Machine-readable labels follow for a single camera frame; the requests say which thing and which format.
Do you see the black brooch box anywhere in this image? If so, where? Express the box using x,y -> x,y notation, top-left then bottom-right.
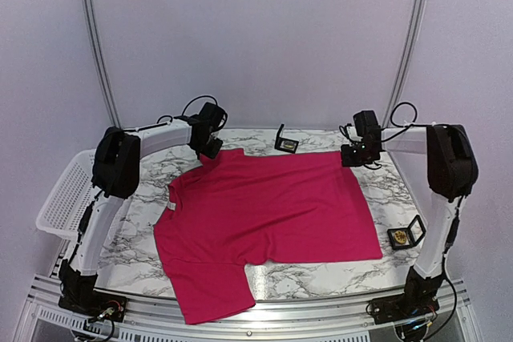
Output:
274,123 -> 299,154
387,215 -> 426,251

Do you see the magenta t-shirt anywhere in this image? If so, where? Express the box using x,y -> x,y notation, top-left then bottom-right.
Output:
154,148 -> 382,324

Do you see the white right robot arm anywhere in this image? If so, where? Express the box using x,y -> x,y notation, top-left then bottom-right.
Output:
339,119 -> 479,324

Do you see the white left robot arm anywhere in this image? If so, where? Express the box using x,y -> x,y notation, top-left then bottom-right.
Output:
59,114 -> 228,315

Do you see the gold brooch in box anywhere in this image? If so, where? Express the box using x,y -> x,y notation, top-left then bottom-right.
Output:
394,230 -> 408,244

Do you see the white shirt neck label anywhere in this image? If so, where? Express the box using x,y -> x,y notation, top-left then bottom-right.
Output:
167,201 -> 176,211

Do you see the white plastic basket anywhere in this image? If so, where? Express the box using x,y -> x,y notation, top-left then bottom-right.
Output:
36,149 -> 99,241

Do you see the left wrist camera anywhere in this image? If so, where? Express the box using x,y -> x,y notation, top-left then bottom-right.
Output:
191,102 -> 228,132

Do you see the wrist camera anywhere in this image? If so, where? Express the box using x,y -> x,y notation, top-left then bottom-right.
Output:
191,102 -> 228,132
339,110 -> 382,143

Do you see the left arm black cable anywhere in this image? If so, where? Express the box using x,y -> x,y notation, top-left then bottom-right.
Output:
156,95 -> 221,125

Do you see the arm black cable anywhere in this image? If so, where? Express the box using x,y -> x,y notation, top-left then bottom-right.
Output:
384,101 -> 420,147
156,95 -> 221,125

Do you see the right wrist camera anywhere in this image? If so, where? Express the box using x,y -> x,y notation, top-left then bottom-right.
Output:
339,110 -> 382,143

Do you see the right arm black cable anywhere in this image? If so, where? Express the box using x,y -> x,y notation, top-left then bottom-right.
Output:
384,101 -> 420,147

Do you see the aluminium right corner post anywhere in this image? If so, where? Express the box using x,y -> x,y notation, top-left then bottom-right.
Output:
382,0 -> 426,126

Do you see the aluminium corner post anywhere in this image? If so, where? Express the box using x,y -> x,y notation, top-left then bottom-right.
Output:
382,0 -> 426,126
82,0 -> 122,127

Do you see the aluminium left corner post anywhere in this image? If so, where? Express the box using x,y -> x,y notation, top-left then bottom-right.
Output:
82,0 -> 122,127

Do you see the aluminium front frame rail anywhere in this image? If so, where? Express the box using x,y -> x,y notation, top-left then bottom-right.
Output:
11,269 -> 482,342

